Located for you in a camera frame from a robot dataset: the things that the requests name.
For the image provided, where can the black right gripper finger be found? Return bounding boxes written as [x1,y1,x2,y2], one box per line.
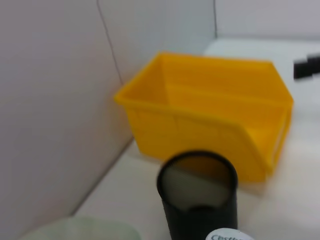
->
[308,52,320,76]
[293,57,312,81]

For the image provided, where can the clear green-label water bottle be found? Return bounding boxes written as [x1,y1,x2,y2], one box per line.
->
[205,227,255,240]

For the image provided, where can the black mesh pen holder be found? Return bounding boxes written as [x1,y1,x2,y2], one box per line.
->
[156,149,239,240]

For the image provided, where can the green translucent fruit bowl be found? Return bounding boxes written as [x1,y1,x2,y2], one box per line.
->
[21,216,141,240]

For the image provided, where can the yellow plastic bin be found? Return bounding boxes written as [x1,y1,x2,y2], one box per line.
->
[113,50,295,183]

